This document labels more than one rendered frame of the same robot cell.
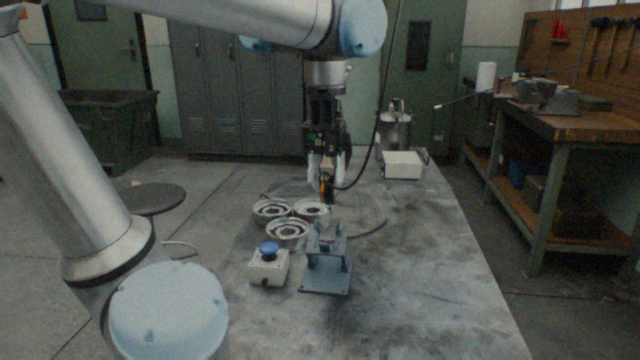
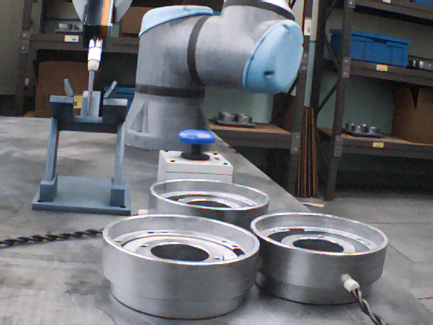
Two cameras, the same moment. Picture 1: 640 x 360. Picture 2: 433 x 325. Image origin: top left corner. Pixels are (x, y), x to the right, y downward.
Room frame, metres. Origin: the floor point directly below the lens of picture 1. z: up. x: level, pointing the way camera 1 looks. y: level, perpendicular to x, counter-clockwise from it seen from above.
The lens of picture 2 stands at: (1.33, -0.09, 0.96)
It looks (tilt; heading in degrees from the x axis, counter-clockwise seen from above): 11 degrees down; 161
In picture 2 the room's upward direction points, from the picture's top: 5 degrees clockwise
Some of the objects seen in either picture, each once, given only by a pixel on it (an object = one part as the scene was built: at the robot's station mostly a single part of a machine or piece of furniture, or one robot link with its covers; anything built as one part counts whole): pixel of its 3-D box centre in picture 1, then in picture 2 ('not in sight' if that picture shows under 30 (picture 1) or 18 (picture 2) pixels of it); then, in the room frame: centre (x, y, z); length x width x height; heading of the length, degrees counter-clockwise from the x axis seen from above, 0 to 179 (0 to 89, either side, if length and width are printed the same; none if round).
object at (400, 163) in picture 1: (396, 134); not in sight; (1.74, -0.35, 0.83); 0.41 x 0.19 x 0.30; 177
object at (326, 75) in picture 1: (327, 73); not in sight; (0.69, -0.01, 1.22); 0.08 x 0.08 x 0.05
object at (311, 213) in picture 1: (312, 212); (178, 264); (0.95, 0.02, 0.82); 0.10 x 0.10 x 0.04
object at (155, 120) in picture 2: not in sight; (168, 114); (0.34, 0.17, 0.85); 0.15 x 0.15 x 0.10
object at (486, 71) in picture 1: (485, 76); not in sight; (2.84, -1.17, 0.96); 0.12 x 0.11 x 0.20; 83
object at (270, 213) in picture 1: (273, 213); (316, 256); (0.95, 0.13, 0.82); 0.10 x 0.10 x 0.04
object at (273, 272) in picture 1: (268, 267); (192, 175); (0.69, 0.11, 0.82); 0.08 x 0.07 x 0.05; 173
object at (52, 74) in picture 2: not in sight; (64, 87); (-2.77, 0.23, 0.64); 0.49 x 0.40 x 0.37; 88
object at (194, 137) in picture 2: (268, 255); (195, 153); (0.69, 0.11, 0.85); 0.04 x 0.04 x 0.05
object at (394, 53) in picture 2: not in sight; (369, 48); (-2.52, 2.39, 1.11); 0.52 x 0.38 x 0.22; 83
